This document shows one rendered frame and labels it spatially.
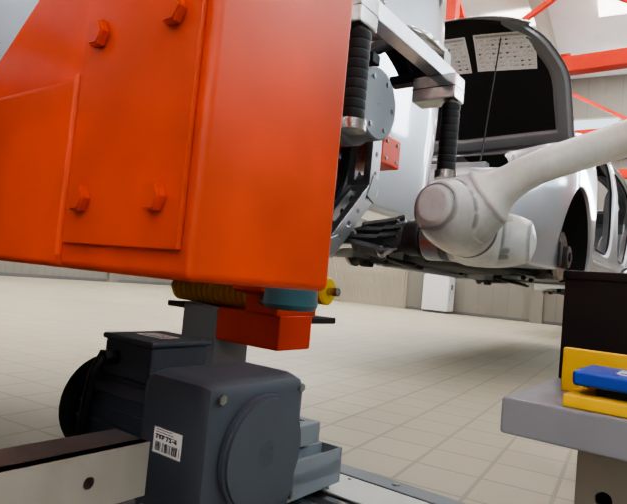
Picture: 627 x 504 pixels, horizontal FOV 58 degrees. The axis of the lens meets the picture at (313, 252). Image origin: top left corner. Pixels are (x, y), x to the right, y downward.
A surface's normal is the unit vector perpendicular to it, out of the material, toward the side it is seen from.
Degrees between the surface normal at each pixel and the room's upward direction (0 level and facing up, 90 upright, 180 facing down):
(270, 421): 90
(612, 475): 90
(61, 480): 90
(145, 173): 90
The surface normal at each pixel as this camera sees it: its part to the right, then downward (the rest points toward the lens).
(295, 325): 0.80, 0.04
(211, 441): 0.51, 0.00
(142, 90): -0.59, -0.10
